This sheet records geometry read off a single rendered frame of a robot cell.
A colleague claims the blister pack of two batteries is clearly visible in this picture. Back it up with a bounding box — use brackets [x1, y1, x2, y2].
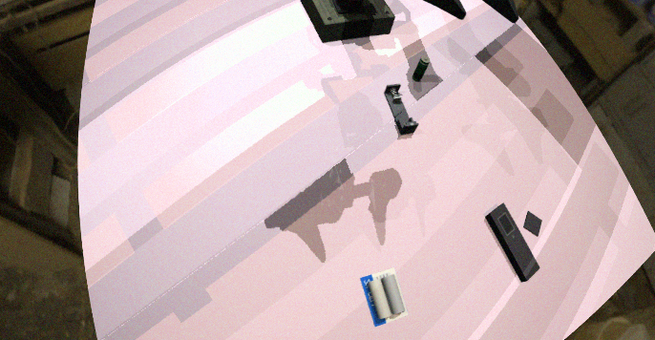
[360, 267, 409, 327]

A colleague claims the green cylinder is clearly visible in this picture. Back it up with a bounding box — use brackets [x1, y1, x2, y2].
[412, 55, 430, 82]

